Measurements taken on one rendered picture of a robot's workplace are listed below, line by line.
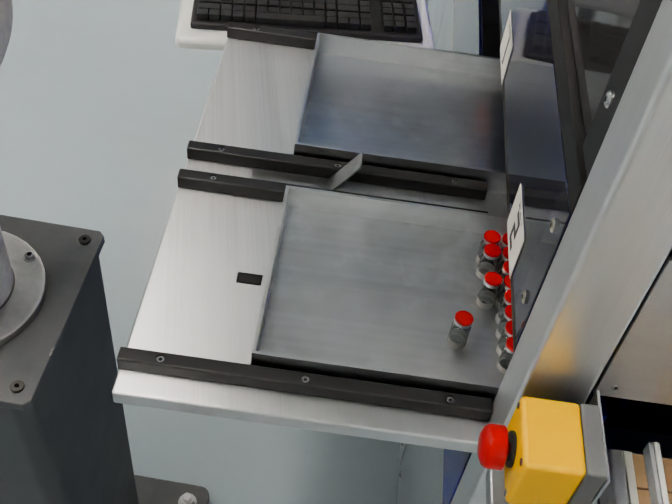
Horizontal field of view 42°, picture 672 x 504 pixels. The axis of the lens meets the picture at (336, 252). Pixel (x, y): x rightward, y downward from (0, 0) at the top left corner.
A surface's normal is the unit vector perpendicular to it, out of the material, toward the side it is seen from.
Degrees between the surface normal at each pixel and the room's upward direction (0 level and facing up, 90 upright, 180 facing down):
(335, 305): 0
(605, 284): 90
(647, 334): 90
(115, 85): 0
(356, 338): 0
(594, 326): 90
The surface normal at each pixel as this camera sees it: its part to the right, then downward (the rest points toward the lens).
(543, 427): 0.09, -0.67
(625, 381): -0.11, 0.73
